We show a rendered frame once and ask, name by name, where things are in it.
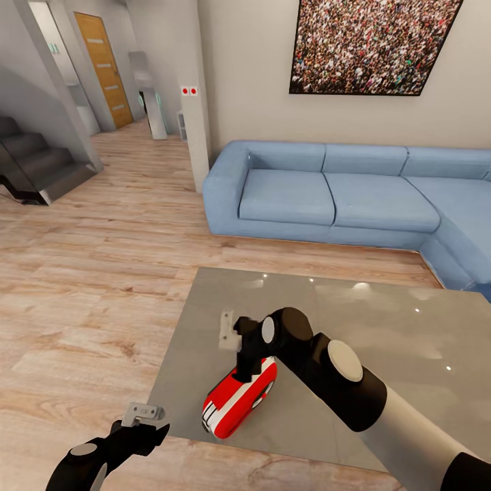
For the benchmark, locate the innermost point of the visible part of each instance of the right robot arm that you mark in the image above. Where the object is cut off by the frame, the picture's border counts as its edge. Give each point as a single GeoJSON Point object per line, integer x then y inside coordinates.
{"type": "Point", "coordinates": [419, 454]}

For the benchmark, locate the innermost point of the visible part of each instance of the coffee table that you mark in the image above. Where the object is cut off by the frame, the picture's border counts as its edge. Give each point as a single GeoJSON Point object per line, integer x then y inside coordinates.
{"type": "Point", "coordinates": [432, 346]}

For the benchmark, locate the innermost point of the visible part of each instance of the radio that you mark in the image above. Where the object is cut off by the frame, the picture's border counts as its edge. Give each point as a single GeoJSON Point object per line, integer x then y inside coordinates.
{"type": "Point", "coordinates": [230, 402]}

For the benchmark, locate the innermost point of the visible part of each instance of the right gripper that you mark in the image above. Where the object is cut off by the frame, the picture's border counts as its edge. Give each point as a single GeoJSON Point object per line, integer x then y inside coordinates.
{"type": "Point", "coordinates": [248, 361]}

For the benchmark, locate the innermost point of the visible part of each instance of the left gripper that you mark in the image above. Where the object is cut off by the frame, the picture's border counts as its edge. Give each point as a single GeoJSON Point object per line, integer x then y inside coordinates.
{"type": "Point", "coordinates": [140, 439]}

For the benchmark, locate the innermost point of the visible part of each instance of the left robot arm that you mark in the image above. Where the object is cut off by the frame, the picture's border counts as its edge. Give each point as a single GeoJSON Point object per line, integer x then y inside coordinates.
{"type": "Point", "coordinates": [85, 466]}

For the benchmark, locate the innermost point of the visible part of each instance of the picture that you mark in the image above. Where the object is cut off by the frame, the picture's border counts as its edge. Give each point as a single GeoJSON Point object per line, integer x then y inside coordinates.
{"type": "Point", "coordinates": [368, 47]}

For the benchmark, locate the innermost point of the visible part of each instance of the standing mirror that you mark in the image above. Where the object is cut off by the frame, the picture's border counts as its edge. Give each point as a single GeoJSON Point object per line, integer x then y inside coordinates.
{"type": "Point", "coordinates": [148, 95]}

